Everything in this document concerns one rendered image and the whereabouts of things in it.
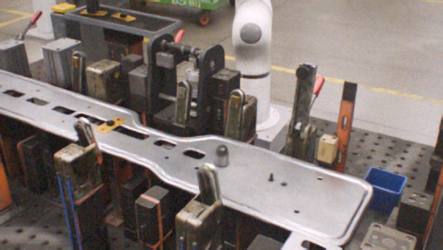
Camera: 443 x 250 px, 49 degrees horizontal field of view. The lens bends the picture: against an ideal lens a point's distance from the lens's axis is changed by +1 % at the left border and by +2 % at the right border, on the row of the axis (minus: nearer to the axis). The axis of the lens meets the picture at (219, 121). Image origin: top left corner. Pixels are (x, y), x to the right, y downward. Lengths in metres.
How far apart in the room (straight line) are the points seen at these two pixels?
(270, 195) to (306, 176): 0.11
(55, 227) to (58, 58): 0.49
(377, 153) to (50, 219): 1.09
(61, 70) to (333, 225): 0.95
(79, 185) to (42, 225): 0.36
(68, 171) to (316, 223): 0.54
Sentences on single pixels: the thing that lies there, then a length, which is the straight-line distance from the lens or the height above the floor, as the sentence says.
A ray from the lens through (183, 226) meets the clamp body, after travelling 0.91.
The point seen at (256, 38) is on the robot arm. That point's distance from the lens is 1.47.
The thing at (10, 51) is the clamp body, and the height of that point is 1.04.
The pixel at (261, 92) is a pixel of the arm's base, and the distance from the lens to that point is 1.63.
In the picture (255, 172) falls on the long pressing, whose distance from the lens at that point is 1.10.
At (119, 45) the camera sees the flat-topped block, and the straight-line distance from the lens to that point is 1.60.
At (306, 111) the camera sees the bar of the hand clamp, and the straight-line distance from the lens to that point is 1.12.
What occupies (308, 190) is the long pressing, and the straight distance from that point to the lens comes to 1.06.
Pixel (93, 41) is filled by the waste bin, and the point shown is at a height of 0.25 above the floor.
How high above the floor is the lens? 1.63
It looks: 29 degrees down
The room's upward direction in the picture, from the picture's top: straight up
